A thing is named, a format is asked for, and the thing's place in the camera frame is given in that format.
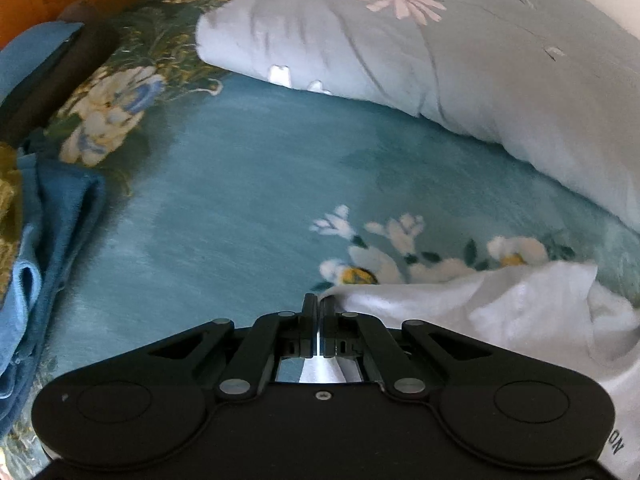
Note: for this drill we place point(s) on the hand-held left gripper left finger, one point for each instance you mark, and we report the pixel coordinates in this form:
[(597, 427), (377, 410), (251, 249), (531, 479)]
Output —
[(310, 321)]

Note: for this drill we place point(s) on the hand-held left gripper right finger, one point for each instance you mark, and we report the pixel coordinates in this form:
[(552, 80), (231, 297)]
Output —
[(328, 321)]

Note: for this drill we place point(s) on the white printed t-shirt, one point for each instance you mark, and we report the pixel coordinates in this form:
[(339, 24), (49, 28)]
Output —
[(525, 310)]

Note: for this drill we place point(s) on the dark blue garment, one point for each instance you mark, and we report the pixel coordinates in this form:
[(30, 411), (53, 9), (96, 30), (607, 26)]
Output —
[(65, 210)]

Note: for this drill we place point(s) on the light blue garment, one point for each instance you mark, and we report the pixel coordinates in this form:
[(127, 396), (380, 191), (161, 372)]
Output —
[(25, 280)]

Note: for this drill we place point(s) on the yellow patterned cloth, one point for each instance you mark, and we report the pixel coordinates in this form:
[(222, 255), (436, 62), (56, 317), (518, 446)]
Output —
[(7, 200)]

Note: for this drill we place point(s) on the black cylindrical object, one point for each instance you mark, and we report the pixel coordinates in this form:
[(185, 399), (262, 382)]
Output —
[(85, 55)]

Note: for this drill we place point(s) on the blue cloth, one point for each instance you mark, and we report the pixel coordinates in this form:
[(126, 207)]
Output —
[(30, 55)]

